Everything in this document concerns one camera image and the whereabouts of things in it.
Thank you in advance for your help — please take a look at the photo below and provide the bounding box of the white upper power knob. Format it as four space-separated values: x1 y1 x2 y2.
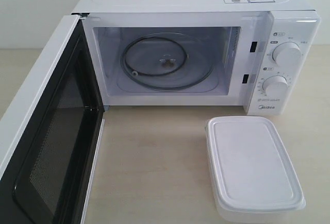
272 42 302 65

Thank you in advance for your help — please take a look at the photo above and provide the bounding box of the white microwave oven body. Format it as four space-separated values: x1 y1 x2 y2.
73 0 320 116

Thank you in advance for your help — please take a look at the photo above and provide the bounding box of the white microwave door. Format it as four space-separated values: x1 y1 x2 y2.
1 14 104 223

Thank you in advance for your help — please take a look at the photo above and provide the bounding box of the glass turntable plate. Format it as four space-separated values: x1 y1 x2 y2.
120 32 214 91

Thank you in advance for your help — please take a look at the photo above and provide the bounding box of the white lower timer knob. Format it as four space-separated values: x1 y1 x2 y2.
262 76 288 97

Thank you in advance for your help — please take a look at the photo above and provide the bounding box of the white lidded plastic container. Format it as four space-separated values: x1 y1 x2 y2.
205 116 306 223

